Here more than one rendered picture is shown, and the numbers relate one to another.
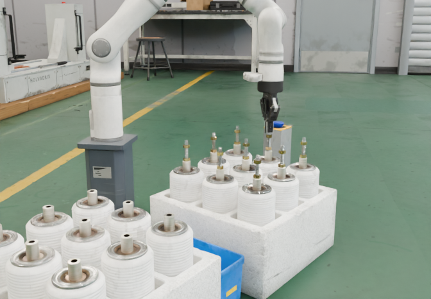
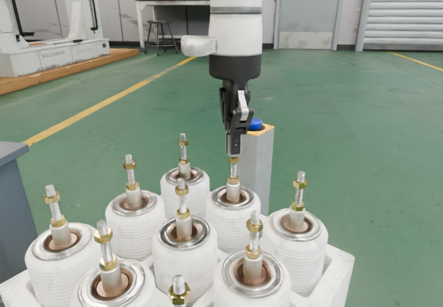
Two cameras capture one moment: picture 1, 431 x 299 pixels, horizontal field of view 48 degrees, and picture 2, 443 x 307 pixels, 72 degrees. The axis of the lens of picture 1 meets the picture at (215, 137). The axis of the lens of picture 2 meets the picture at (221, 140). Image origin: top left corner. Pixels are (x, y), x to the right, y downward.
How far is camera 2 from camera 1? 97 cm
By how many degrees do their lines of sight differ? 9
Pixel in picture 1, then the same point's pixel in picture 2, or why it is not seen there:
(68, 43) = (86, 24)
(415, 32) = (371, 16)
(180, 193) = (43, 295)
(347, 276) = not seen: outside the picture
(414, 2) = not seen: outside the picture
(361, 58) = (326, 37)
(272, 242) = not seen: outside the picture
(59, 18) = (76, 2)
